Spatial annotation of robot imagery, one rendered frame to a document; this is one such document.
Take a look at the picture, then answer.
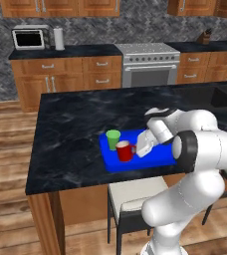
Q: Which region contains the green cup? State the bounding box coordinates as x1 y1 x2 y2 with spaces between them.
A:
106 129 122 151

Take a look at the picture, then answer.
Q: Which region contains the wooden island counter base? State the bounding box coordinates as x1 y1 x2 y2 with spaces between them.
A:
27 172 187 255

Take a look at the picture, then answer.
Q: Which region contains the wooden wall cupboards run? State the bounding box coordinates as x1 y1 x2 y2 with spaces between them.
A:
0 0 121 19
166 0 227 20

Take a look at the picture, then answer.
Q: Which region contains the red mug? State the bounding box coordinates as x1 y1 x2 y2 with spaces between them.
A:
114 139 137 163

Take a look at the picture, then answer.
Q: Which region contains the wooden base cupboards run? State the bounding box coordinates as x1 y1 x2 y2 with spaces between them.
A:
176 50 227 85
9 55 123 113

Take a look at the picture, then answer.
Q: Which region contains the wooden knife block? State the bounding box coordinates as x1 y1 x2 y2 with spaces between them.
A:
196 28 214 46

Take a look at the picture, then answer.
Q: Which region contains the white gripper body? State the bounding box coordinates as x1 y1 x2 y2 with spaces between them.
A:
135 128 159 159

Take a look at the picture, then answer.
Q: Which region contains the blue tray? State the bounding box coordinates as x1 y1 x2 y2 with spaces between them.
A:
99 127 178 173

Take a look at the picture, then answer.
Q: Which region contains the silver toaster oven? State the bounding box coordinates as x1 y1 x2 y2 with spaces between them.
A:
11 24 52 52

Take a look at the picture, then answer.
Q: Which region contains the silver stove oven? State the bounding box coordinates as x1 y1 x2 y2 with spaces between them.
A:
113 42 181 89

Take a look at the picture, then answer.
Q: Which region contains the dark sink basin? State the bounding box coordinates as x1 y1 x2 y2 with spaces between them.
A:
210 83 227 110

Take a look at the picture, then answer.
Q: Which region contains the white paper towel roll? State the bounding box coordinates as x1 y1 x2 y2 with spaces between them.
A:
53 26 67 52

